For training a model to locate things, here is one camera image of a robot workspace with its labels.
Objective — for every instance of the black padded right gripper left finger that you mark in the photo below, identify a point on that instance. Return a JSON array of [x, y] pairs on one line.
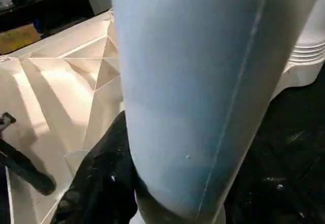
[[101, 178]]

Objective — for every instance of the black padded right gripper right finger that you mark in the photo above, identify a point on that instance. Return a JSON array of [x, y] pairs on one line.
[[279, 188]]

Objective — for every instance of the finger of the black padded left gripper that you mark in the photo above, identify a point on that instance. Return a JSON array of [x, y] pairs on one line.
[[28, 168]]

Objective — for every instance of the white plastic table top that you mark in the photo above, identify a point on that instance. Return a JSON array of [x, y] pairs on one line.
[[50, 94]]

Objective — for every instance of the white plastic table leg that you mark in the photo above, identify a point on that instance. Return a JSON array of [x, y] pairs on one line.
[[190, 81], [317, 18]]

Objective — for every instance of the yellow cardboard box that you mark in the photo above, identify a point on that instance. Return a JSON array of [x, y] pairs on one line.
[[19, 38]]

